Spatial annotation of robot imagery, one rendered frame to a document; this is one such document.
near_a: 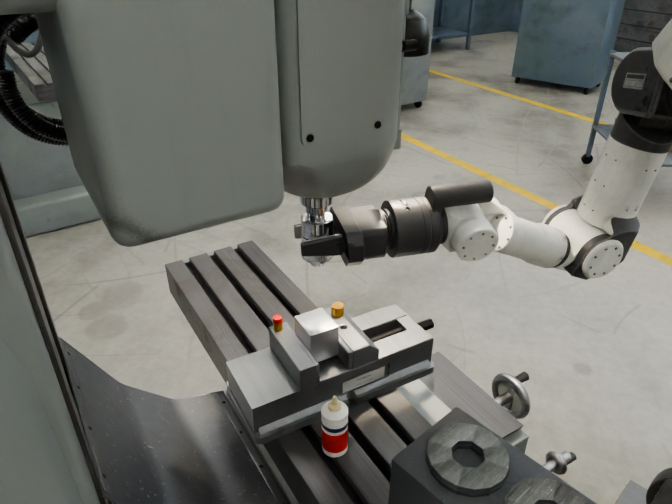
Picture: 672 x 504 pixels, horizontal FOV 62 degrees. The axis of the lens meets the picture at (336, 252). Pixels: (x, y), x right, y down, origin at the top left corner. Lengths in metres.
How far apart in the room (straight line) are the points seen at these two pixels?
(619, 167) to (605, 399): 1.62
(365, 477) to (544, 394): 1.62
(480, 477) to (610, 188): 0.54
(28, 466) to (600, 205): 0.87
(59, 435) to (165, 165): 0.28
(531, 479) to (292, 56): 0.51
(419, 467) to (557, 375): 1.91
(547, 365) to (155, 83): 2.24
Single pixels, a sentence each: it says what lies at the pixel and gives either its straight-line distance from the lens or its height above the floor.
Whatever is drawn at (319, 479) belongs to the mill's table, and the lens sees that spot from 0.88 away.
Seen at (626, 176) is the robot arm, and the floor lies 1.28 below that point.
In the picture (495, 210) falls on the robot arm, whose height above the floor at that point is 1.22.
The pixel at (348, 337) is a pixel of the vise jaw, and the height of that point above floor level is 1.03.
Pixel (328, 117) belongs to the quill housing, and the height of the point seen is 1.43.
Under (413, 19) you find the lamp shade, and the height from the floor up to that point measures 1.50.
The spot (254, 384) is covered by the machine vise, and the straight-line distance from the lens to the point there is 0.92.
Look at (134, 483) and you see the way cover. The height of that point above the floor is 1.01.
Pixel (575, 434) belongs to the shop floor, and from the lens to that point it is 2.33.
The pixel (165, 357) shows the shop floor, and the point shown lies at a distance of 2.56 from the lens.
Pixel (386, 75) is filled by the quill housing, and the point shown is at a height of 1.47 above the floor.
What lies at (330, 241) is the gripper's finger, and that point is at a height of 1.23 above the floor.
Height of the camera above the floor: 1.62
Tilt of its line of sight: 31 degrees down
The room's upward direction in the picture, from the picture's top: straight up
